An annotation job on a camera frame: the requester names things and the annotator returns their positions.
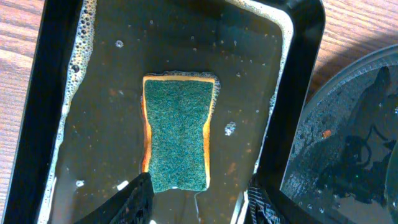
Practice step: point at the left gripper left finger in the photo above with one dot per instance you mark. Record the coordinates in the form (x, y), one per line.
(131, 205)

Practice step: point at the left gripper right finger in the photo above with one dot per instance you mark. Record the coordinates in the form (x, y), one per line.
(269, 205)

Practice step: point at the yellow sponge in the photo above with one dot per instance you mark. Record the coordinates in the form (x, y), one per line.
(177, 108)

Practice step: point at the light blue plate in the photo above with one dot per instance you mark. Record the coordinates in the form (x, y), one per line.
(390, 192)

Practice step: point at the round black serving tray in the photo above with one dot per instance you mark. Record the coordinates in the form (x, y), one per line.
(336, 170)

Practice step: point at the black rectangular water tray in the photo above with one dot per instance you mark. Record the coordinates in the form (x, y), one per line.
(82, 130)

